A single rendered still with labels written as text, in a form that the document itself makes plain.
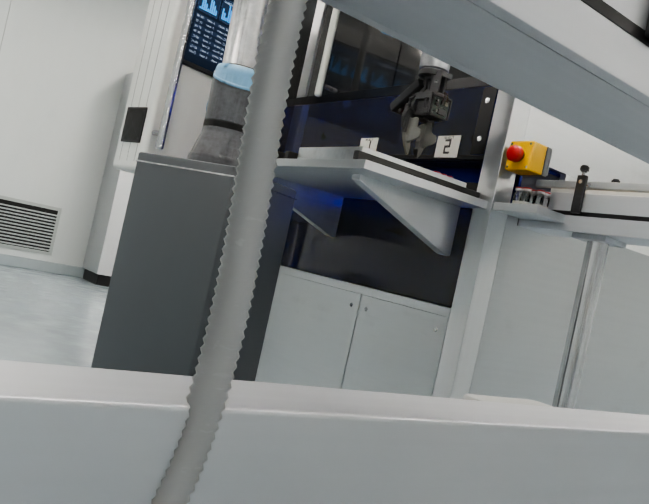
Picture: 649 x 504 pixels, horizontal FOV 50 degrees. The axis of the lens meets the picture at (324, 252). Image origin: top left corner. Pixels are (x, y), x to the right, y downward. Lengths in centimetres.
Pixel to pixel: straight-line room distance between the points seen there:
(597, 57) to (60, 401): 46
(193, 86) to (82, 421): 203
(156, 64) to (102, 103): 474
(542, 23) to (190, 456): 38
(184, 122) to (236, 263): 196
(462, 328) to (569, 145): 59
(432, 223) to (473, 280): 17
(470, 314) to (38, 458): 144
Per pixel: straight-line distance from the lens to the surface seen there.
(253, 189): 40
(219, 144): 146
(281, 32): 42
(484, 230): 175
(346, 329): 207
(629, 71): 64
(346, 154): 160
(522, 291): 188
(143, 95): 236
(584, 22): 59
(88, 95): 704
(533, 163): 172
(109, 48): 715
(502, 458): 61
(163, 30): 238
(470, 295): 175
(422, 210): 173
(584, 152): 204
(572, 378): 174
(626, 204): 168
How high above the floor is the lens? 65
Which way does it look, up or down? 1 degrees up
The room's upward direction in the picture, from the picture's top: 12 degrees clockwise
